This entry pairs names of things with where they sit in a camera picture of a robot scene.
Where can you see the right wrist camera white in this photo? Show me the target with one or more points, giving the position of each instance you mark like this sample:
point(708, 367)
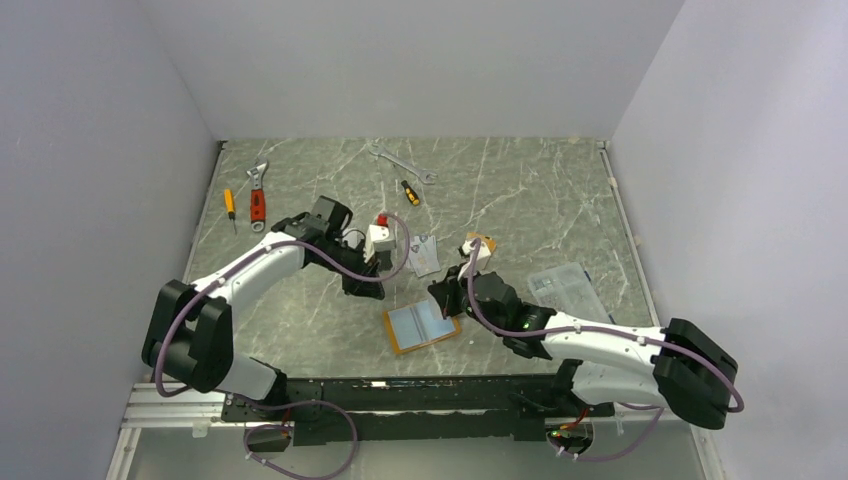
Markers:
point(483, 255)

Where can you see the clear plastic screw box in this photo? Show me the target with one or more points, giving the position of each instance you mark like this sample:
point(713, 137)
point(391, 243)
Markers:
point(568, 288)

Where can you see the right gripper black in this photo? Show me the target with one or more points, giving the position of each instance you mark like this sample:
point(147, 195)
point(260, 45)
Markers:
point(446, 291)

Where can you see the orange leather card holder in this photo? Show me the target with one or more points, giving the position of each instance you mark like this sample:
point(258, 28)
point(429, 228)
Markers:
point(418, 325)

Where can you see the silver open-end wrench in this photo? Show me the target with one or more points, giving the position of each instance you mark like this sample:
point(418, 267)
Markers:
point(425, 176)

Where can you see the black yellow stubby screwdriver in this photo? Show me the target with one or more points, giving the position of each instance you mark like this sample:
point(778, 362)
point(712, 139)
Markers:
point(411, 195)

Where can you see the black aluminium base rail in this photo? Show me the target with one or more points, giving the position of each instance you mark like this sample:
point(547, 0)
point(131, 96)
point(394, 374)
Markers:
point(327, 410)

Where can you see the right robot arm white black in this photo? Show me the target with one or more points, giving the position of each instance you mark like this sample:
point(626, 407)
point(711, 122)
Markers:
point(678, 366)

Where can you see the red handled adjustable wrench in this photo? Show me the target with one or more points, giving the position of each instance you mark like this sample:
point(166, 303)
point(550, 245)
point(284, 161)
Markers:
point(257, 206)

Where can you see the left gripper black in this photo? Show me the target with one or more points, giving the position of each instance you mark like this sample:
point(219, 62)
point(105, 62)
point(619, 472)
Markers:
point(361, 287)

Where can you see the grey credit card stack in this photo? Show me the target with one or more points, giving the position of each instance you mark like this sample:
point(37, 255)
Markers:
point(423, 255)

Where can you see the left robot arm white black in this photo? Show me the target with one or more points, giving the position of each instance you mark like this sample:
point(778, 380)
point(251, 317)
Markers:
point(190, 339)

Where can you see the small yellow screwdriver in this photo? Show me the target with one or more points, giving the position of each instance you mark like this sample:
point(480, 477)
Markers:
point(231, 209)

